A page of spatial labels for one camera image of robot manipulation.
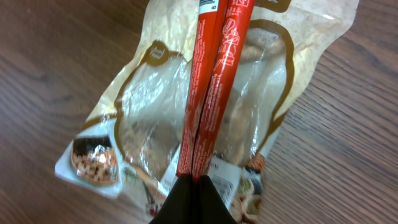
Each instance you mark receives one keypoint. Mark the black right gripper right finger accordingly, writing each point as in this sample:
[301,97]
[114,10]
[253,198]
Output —
[212,208]

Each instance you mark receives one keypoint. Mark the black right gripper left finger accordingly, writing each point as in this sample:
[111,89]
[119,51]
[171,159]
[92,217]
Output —
[177,208]

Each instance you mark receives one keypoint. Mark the white brown snack wrapper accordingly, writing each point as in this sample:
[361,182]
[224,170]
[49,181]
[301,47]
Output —
[130,143]

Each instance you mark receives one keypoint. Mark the red white snack bar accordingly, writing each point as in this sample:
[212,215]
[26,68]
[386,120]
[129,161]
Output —
[221,29]

